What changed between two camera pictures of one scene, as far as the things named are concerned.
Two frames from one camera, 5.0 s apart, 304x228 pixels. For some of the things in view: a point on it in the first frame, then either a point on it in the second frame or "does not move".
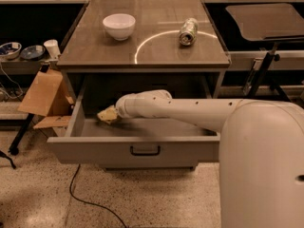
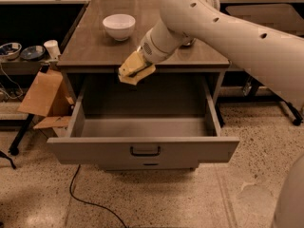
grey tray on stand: x=267 y=21 does not move
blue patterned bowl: x=10 y=50 does not move
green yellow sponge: x=108 y=118 -> x=139 y=76
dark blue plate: x=31 y=52 does not move
